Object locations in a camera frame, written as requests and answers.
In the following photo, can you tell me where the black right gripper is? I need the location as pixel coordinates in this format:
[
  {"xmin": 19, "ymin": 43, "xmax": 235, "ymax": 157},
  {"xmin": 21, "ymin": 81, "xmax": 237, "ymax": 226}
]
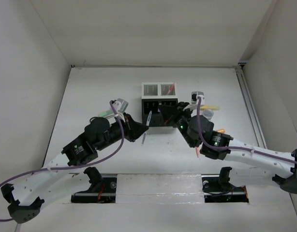
[{"xmin": 159, "ymin": 101, "xmax": 196, "ymax": 148}]

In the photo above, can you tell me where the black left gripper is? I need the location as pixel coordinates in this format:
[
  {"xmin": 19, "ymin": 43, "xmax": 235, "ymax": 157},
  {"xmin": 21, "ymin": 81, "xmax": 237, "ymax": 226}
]
[{"xmin": 97, "ymin": 112, "xmax": 149, "ymax": 151}]

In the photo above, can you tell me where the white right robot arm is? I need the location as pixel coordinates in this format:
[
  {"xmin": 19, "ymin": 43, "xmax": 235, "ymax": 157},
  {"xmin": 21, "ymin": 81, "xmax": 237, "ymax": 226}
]
[{"xmin": 158, "ymin": 102, "xmax": 297, "ymax": 194}]

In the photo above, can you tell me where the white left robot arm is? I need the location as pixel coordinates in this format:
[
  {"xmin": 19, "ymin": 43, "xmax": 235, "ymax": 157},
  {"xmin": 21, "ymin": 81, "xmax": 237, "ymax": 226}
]
[{"xmin": 0, "ymin": 113, "xmax": 149, "ymax": 224}]

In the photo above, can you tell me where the black slotted organizer box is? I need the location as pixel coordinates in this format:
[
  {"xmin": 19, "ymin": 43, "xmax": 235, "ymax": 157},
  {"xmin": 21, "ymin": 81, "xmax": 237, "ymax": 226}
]
[{"xmin": 142, "ymin": 98, "xmax": 178, "ymax": 127}]

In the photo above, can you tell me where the white slotted organizer box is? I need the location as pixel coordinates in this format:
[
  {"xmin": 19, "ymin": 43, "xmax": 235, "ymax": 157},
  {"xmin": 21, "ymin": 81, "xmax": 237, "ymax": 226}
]
[{"xmin": 141, "ymin": 82, "xmax": 177, "ymax": 99}]

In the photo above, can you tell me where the green highlighter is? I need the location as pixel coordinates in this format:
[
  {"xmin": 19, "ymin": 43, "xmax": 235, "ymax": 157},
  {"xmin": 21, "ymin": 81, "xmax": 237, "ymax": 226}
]
[{"xmin": 98, "ymin": 109, "xmax": 114, "ymax": 118}]

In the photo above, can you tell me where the clear jar of paperclips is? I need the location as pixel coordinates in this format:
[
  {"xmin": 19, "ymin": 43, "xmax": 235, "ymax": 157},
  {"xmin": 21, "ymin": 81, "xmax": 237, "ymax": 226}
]
[{"xmin": 202, "ymin": 109, "xmax": 214, "ymax": 121}]

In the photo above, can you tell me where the orange red pen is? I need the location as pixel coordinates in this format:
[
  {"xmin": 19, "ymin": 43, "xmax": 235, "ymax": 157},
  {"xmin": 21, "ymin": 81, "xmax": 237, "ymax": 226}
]
[{"xmin": 195, "ymin": 147, "xmax": 200, "ymax": 158}]

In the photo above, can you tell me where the yellow highlighter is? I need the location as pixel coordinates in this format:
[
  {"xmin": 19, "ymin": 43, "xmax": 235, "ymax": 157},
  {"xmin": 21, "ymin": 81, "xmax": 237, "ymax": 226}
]
[{"xmin": 201, "ymin": 105, "xmax": 220, "ymax": 111}]

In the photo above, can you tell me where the orange capped clear marker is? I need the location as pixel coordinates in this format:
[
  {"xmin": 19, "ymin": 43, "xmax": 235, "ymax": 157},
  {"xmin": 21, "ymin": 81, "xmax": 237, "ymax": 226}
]
[{"xmin": 216, "ymin": 129, "xmax": 225, "ymax": 133}]

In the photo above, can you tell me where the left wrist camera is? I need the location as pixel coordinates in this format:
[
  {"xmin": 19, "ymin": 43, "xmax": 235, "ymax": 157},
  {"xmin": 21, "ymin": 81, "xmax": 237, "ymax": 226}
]
[{"xmin": 110, "ymin": 98, "xmax": 129, "ymax": 120}]

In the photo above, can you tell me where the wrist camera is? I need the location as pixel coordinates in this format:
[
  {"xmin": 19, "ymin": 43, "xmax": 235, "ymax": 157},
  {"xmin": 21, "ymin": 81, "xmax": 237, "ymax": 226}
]
[
  {"xmin": 110, "ymin": 98, "xmax": 129, "ymax": 120},
  {"xmin": 191, "ymin": 91, "xmax": 205, "ymax": 105}
]

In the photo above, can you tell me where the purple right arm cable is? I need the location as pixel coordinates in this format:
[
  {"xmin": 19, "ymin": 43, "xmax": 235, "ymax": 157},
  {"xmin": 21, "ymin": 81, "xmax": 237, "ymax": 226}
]
[{"xmin": 196, "ymin": 96, "xmax": 297, "ymax": 167}]

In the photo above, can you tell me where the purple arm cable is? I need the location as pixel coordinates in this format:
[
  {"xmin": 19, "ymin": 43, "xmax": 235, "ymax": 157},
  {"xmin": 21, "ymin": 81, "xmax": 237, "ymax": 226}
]
[
  {"xmin": 0, "ymin": 100, "xmax": 126, "ymax": 222},
  {"xmin": 196, "ymin": 96, "xmax": 297, "ymax": 167}
]

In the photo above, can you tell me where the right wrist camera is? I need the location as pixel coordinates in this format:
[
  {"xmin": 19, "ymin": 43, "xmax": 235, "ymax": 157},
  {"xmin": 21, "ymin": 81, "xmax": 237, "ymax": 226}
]
[{"xmin": 191, "ymin": 91, "xmax": 205, "ymax": 105}]

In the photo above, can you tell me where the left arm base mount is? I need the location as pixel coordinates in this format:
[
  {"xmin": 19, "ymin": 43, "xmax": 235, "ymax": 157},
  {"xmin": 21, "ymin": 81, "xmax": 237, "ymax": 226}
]
[{"xmin": 71, "ymin": 167, "xmax": 117, "ymax": 203}]

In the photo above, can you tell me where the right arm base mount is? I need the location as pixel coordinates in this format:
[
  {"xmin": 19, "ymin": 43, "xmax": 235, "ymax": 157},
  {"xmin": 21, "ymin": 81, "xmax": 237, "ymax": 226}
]
[{"xmin": 202, "ymin": 167, "xmax": 249, "ymax": 203}]

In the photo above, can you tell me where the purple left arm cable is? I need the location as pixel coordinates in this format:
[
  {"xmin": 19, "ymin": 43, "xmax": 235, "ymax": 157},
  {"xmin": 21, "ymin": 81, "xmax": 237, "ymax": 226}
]
[{"xmin": 0, "ymin": 100, "xmax": 126, "ymax": 222}]

